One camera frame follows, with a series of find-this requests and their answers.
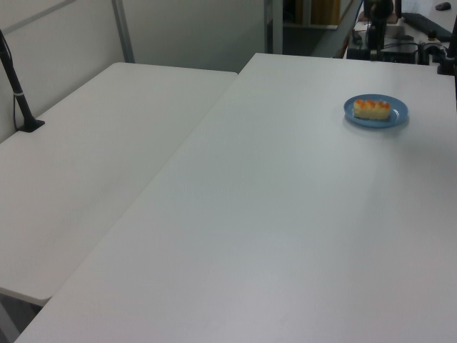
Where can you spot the black electronics box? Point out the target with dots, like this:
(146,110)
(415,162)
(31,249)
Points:
(398,53)

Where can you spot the white side table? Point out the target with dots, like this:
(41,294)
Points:
(89,171)

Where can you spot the black camera stand clamp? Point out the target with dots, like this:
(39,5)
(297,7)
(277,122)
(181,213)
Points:
(448,57)

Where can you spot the grey metal partition post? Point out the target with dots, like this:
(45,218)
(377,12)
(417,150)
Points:
(123,30)

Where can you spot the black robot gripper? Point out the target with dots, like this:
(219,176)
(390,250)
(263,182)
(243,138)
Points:
(380,7)

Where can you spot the black camera pole with base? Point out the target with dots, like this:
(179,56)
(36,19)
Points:
(14,84)

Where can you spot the blue round plate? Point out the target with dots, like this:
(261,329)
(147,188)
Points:
(394,116)

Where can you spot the wooden shelf unit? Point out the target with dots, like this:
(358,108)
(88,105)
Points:
(314,12)

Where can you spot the orange-topped bread loaf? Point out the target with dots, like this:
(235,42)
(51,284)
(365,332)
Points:
(370,109)

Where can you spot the brown cardboard box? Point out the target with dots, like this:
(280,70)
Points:
(393,16)

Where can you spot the silver device with black knob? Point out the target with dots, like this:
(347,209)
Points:
(432,44)

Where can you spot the black keyboard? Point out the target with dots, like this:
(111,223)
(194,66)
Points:
(426,25)

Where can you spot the black computer mouse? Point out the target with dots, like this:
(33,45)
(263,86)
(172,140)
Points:
(443,5)

